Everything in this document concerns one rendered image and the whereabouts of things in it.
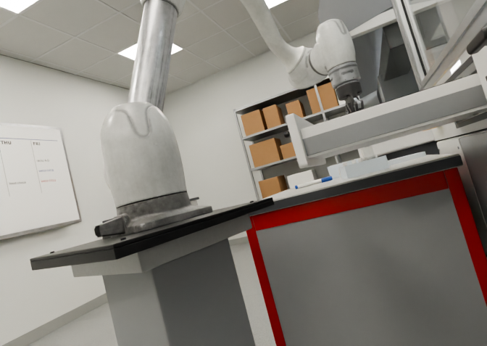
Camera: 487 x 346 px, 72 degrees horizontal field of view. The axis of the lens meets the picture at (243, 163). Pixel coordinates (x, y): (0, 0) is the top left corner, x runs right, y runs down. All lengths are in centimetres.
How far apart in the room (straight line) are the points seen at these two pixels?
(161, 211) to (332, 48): 71
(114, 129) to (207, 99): 508
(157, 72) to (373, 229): 72
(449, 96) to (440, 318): 55
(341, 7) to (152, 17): 94
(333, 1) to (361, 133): 115
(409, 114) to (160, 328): 58
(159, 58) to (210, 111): 472
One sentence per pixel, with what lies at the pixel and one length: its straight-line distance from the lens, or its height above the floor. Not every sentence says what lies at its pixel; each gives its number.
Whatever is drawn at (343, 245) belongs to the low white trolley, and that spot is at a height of 60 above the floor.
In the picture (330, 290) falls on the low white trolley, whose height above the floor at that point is 49.
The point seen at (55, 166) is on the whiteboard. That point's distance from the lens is 420.
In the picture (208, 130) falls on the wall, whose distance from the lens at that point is 571.
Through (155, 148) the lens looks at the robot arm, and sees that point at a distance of 71.
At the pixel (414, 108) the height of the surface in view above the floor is 87.
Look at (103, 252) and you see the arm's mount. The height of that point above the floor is 77.
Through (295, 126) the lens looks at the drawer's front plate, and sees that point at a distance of 68.
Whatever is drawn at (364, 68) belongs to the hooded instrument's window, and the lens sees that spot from 167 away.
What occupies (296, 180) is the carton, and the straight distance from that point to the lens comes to 472.
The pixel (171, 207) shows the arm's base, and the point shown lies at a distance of 70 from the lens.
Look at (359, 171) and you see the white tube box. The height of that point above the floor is 77.
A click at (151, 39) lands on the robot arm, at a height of 129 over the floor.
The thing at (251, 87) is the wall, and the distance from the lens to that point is 550.
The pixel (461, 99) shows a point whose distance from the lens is 70.
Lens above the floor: 80
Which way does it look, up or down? 5 degrees up
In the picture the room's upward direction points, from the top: 15 degrees counter-clockwise
